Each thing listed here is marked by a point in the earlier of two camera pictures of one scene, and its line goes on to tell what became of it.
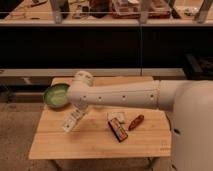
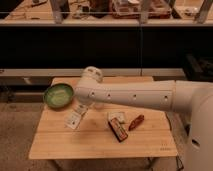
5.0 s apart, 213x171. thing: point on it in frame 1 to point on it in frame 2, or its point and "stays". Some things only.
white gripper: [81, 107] to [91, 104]
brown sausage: [136, 122] stays
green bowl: [56, 95] stays
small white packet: [121, 116] stays
